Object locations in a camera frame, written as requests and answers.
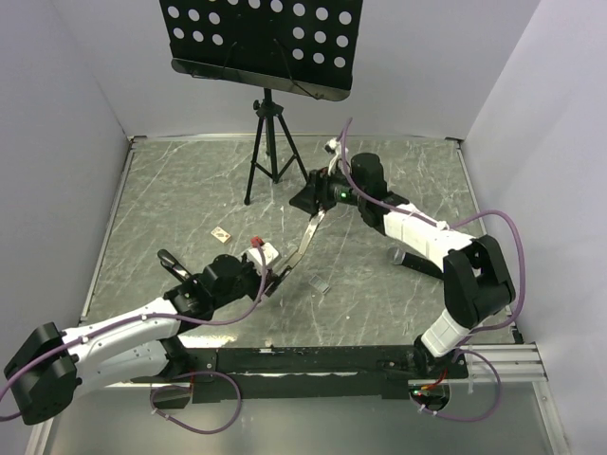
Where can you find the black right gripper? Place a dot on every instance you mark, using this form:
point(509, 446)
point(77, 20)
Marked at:
point(306, 198)

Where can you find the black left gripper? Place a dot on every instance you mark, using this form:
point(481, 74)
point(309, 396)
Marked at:
point(259, 278)

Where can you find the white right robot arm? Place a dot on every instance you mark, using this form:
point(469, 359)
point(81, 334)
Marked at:
point(476, 281)

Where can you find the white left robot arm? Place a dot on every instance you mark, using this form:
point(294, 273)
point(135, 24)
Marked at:
point(53, 367)

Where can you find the small open staple box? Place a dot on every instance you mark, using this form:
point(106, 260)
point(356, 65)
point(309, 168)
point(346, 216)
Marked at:
point(319, 284)

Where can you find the black tripod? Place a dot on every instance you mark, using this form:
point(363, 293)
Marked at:
point(267, 112)

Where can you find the black perforated music stand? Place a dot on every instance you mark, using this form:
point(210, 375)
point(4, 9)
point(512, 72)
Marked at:
point(302, 47)

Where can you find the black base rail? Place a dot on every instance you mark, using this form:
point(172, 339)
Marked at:
point(386, 371)

